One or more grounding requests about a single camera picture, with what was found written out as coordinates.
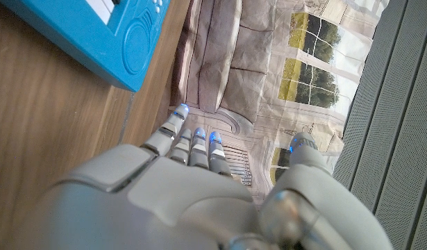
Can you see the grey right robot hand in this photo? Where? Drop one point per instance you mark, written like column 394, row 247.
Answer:
column 185, row 208

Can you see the blue toy piano keyboard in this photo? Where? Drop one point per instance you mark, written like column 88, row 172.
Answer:
column 105, row 45

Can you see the printed sofa backdrop cloth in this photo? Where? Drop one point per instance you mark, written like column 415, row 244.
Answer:
column 255, row 69

